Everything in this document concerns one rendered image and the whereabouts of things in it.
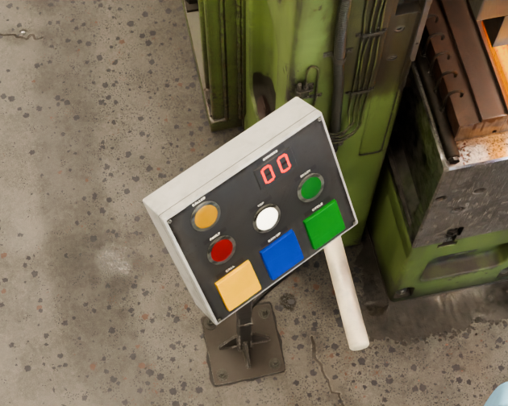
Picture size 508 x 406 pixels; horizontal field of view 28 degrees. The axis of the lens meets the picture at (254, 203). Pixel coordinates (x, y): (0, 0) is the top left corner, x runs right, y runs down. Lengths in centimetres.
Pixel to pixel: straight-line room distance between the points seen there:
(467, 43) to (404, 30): 22
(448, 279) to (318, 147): 111
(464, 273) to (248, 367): 65
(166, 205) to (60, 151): 144
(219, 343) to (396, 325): 50
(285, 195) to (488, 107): 49
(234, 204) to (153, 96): 146
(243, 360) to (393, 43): 118
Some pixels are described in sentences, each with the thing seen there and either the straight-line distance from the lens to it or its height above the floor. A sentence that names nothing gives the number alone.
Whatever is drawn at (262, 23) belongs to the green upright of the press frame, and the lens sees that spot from 250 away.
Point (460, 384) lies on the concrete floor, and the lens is 289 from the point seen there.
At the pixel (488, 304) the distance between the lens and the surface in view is 296.
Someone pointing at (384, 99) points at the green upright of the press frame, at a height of 87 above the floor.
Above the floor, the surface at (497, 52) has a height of 101.
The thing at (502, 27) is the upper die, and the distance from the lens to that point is 175.
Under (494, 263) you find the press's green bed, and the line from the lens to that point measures 284.
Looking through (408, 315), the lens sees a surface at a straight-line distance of 291.
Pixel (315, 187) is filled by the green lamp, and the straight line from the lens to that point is 183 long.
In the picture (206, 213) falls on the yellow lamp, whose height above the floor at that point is 117.
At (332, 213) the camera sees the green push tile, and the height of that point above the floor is 102.
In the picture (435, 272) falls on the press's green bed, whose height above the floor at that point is 16.
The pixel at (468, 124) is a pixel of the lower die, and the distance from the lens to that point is 205.
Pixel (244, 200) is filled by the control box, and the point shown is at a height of 114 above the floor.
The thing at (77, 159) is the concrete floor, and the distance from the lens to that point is 310.
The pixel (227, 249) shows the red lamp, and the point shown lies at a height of 109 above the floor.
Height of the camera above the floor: 275
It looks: 67 degrees down
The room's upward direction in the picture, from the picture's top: 1 degrees clockwise
